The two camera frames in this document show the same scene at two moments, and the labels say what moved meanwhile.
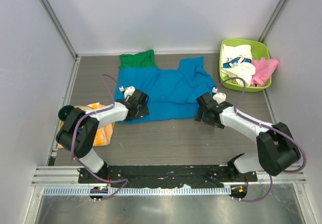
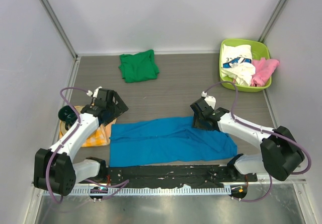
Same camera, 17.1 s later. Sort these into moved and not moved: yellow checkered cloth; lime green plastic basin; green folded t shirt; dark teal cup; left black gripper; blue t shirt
Moved: left black gripper; blue t shirt
Not moved: dark teal cup; yellow checkered cloth; green folded t shirt; lime green plastic basin
